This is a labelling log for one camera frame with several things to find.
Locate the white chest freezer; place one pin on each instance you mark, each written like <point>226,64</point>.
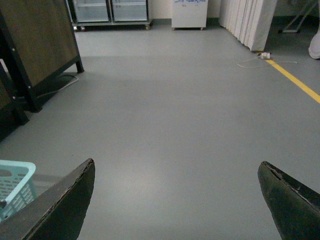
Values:
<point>189,14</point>

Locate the white folding partition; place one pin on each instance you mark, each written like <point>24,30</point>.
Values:
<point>248,20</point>

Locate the glass door display fridge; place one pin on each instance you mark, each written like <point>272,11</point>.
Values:
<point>92,13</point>

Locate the metal stand frame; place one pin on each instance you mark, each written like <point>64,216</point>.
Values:
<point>293,27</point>

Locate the light blue plastic basket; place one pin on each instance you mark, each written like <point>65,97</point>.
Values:
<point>16,187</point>

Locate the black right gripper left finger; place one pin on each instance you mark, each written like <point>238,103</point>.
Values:
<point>58,213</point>

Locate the white power strip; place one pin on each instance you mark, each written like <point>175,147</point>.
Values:
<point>265,55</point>

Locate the white shoe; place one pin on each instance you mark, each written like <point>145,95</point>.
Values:
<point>314,47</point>

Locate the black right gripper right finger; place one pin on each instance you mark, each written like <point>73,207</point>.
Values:
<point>294,207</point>

